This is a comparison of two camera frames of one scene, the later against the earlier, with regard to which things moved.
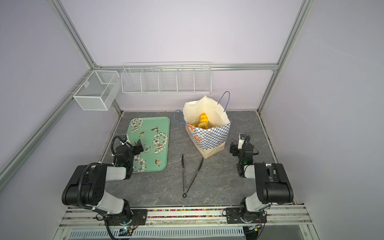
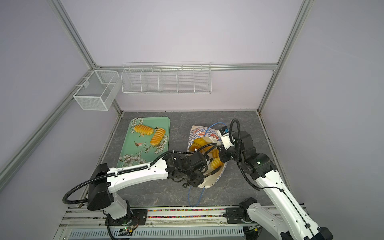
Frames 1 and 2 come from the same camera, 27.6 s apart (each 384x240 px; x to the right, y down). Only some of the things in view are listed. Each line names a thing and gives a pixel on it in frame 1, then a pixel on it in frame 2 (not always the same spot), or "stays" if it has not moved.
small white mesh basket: x=100 y=90 stays
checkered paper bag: x=191 y=114 to x=205 y=139
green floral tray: x=154 y=133 stays
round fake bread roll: x=203 y=125 to x=199 y=142
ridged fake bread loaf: x=204 y=118 to x=144 y=129
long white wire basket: x=166 y=78 stays
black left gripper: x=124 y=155 to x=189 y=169
